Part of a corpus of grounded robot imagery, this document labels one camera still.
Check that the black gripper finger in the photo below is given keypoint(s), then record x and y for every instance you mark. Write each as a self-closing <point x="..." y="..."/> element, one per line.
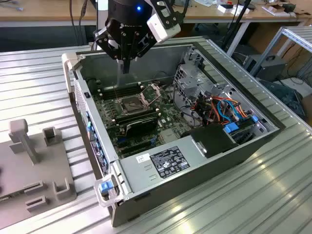
<point x="101" y="39"/>
<point x="146" y="45"/>

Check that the CPU socket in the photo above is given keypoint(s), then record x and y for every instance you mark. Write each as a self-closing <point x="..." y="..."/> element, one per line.
<point x="131" y="104"/>

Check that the metal disk bay cage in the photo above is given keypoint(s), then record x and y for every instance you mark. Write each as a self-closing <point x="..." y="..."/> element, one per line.
<point x="192" y="84"/>

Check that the long wooden desk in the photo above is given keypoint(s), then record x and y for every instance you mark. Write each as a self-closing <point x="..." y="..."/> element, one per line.
<point x="36" y="13"/>
<point x="214" y="15"/>

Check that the green motherboard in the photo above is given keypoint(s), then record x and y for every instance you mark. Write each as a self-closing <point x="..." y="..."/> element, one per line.
<point x="168" y="114"/>

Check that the black expansion card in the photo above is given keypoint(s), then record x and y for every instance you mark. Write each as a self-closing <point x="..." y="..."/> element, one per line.
<point x="142" y="126"/>

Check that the white box red label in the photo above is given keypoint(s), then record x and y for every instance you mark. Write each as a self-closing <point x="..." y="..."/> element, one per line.
<point x="225" y="9"/>

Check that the silver chipset heatsink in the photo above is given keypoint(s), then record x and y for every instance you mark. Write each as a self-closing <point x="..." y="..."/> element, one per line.
<point x="168" y="136"/>

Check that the black stand pole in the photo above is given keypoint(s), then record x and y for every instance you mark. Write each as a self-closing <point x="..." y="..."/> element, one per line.
<point x="239" y="18"/>

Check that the blue expansion slot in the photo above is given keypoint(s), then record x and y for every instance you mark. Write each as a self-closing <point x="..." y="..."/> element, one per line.
<point x="122" y="140"/>

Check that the black expansion slot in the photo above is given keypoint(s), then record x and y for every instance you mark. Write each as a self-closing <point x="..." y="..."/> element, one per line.
<point x="136" y="146"/>
<point x="137" y="151"/>

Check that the blue disk carrier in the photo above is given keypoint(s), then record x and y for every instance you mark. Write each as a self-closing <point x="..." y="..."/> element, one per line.
<point x="230" y="128"/>

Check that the black plastic shroud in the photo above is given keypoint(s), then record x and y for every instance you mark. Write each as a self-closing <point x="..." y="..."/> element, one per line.
<point x="212" y="143"/>

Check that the black equipment box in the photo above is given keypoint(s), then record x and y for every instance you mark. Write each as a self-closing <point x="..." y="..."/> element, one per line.
<point x="270" y="70"/>

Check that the silver power supply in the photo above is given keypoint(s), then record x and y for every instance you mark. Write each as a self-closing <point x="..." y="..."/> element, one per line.
<point x="139" y="175"/>

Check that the small cardboard box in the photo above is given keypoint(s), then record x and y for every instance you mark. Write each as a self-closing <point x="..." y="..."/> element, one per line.
<point x="273" y="10"/>

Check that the open grey PC case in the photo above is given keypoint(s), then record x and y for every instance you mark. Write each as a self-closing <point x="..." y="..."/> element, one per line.
<point x="231" y="158"/>

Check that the dark teal crate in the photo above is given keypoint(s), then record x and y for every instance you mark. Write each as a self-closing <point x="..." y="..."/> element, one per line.
<point x="285" y="95"/>

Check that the blue case latch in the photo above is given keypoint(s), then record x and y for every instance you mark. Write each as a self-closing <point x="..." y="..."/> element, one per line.
<point x="107" y="187"/>

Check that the grey parts rack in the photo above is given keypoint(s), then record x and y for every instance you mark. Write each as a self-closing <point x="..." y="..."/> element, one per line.
<point x="19" y="165"/>

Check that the brown cardboard box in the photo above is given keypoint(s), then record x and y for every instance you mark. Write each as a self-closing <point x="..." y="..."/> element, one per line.
<point x="307" y="107"/>

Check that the green RAM stick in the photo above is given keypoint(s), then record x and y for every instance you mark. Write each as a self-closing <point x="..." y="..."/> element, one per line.
<point x="9" y="197"/>

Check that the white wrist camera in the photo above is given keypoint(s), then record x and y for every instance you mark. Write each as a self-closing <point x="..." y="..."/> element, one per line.
<point x="162" y="29"/>

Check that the aluminium profile frame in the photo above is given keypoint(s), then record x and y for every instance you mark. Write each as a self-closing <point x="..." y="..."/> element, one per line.
<point x="268" y="50"/>

